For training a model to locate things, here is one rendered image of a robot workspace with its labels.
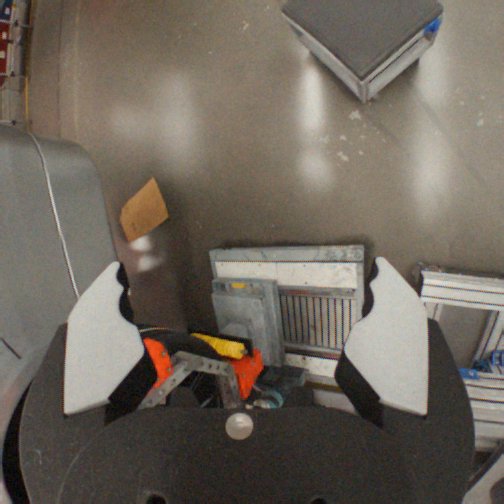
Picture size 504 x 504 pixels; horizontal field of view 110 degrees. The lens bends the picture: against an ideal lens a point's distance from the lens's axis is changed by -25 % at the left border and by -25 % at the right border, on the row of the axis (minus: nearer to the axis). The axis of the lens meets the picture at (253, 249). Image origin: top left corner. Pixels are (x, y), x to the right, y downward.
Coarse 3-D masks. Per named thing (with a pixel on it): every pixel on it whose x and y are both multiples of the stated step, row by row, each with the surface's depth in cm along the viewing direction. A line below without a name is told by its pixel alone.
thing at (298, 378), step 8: (272, 368) 135; (280, 368) 133; (288, 368) 131; (296, 368) 128; (304, 368) 126; (264, 376) 125; (272, 376) 135; (280, 376) 134; (288, 376) 113; (296, 376) 130; (304, 376) 126; (256, 384) 113; (264, 384) 111; (272, 384) 111; (280, 384) 107; (288, 384) 106; (296, 384) 106; (256, 392) 109; (280, 392) 102; (288, 392) 101; (248, 400) 104
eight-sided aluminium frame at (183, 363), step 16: (176, 368) 57; (192, 368) 61; (208, 368) 67; (224, 368) 76; (160, 384) 51; (176, 384) 56; (224, 384) 82; (144, 400) 47; (160, 400) 51; (224, 400) 81; (240, 400) 82
